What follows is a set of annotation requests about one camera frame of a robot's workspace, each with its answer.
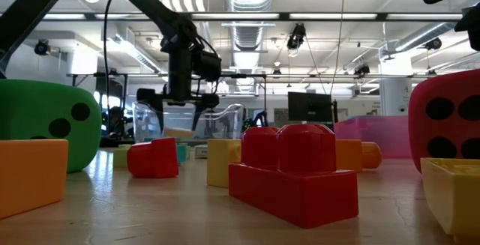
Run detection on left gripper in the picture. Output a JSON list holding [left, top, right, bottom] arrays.
[[136, 46, 221, 133]]

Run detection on clear plastic bin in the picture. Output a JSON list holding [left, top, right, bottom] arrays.
[[131, 102, 244, 144]]

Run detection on black monitor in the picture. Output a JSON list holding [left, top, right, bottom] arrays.
[[287, 91, 335, 123]]

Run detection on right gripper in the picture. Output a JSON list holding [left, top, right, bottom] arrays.
[[454, 4, 480, 52]]

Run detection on black background workstation frame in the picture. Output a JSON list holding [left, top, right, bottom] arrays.
[[66, 71, 272, 143]]

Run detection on yellow four-stud brick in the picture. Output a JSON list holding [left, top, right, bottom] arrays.
[[206, 138, 243, 189]]

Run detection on yellow-orange brick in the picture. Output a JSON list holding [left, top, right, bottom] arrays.
[[419, 157, 480, 241]]

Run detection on person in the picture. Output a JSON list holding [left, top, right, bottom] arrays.
[[106, 106, 127, 141]]

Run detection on white round pillar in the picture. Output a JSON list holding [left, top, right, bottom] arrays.
[[379, 58, 413, 117]]

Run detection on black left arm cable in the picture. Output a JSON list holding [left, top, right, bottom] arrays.
[[103, 0, 116, 141]]

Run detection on blue single-stud brick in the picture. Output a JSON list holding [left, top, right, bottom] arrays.
[[175, 144, 188, 164]]

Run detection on red foam dice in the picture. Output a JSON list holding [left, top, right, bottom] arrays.
[[407, 69, 480, 173]]

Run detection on tall orange brick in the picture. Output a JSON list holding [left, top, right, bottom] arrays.
[[334, 138, 384, 174]]

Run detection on red two-stud brick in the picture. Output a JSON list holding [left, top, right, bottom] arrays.
[[228, 123, 360, 229], [126, 136, 180, 179]]

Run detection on pale green four-stud brick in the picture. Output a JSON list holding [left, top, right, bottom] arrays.
[[112, 144, 133, 170]]

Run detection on pink plastic bin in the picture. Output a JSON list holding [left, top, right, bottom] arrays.
[[333, 115, 415, 160]]

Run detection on green foam dice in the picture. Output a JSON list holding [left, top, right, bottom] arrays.
[[0, 79, 103, 174]]

